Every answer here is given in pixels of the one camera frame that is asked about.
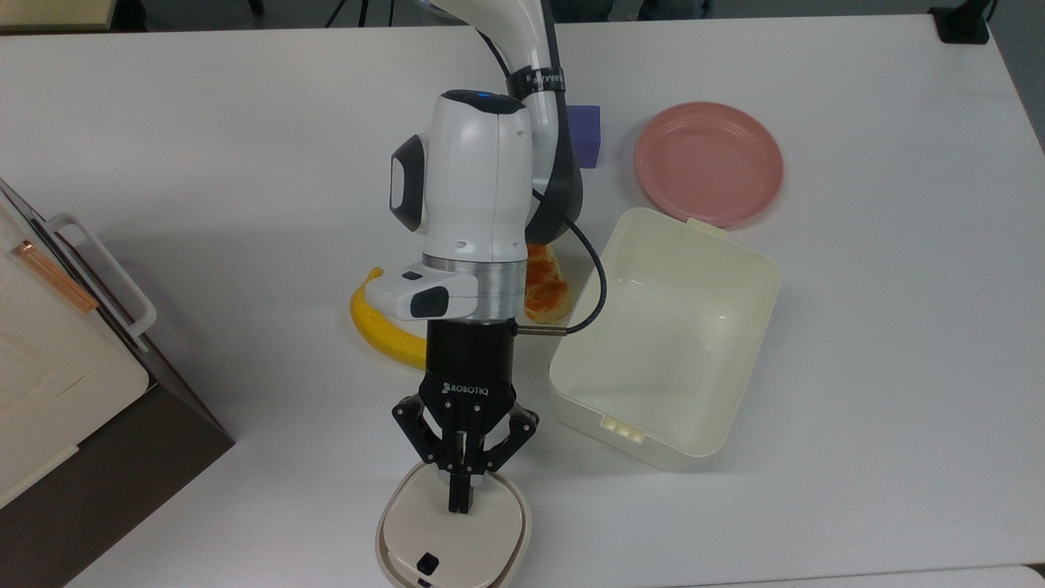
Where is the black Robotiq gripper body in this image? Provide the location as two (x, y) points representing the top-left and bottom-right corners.
(420, 320), (518, 474)

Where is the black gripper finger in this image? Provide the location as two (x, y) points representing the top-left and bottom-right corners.
(391, 395), (460, 515)
(460, 403), (540, 515)

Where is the beige trash can swing lid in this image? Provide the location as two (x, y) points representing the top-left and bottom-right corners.
(382, 472), (524, 588)

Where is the beige trash can body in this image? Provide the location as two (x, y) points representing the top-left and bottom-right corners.
(375, 460), (534, 588)

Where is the toy sushi with orange topping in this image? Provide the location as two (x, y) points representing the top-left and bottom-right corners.
(522, 243), (571, 324)

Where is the yellow toy banana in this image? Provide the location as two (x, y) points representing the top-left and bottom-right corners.
(349, 266), (430, 370)

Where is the cream rectangular plastic container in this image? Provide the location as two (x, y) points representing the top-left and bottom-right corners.
(548, 206), (783, 474)

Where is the purple foam cube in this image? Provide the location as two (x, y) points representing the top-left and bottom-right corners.
(568, 104), (603, 170)

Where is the dark brown wooden box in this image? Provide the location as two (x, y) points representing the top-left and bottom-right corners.
(0, 178), (237, 588)

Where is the pink plastic plate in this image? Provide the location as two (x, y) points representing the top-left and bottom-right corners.
(634, 101), (785, 229)

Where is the cream toy cabinet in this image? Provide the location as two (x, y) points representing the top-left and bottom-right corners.
(0, 194), (151, 510)

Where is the copper strip on cabinet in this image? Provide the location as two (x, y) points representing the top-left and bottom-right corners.
(11, 238), (100, 314)

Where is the black table clamp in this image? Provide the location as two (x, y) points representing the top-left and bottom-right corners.
(929, 0), (995, 45)

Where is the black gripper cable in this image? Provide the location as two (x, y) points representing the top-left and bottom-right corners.
(513, 189), (608, 337)

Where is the black velcro strap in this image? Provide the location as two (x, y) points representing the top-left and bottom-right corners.
(505, 67), (567, 100)

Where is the white bar handle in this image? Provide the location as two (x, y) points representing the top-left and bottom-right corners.
(46, 212), (158, 341)

